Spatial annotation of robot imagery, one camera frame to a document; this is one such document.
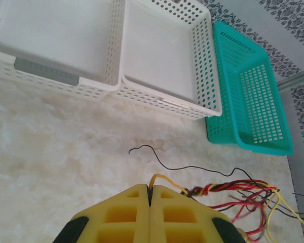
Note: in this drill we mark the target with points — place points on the teal plastic mesh basket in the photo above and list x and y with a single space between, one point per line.
264 149

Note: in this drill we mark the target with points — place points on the aluminium frame post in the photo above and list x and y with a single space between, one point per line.
299 78

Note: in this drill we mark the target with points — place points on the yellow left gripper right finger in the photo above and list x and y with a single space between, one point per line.
182 217

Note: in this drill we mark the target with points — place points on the large white perforated basket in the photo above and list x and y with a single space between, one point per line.
157 50

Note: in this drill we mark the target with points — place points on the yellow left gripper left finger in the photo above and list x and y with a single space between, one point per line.
121 217

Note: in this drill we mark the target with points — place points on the small white perforated basket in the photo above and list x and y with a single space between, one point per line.
53 30

